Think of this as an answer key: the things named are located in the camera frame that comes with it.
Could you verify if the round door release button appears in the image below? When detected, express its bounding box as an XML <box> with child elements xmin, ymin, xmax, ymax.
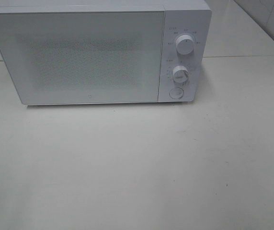
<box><xmin>169</xmin><ymin>87</ymin><xmax>184</xmax><ymax>99</ymax></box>

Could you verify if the white microwave knob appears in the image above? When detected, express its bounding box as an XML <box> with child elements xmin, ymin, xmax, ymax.
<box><xmin>175</xmin><ymin>34</ymin><xmax>195</xmax><ymax>55</ymax></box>
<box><xmin>172</xmin><ymin>66</ymin><xmax>189</xmax><ymax>83</ymax></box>

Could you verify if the white microwave door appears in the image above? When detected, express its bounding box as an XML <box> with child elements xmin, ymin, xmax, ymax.
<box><xmin>0</xmin><ymin>11</ymin><xmax>164</xmax><ymax>105</ymax></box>

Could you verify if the white microwave oven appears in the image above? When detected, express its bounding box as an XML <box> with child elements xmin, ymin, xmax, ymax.
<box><xmin>0</xmin><ymin>0</ymin><xmax>212</xmax><ymax>104</ymax></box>

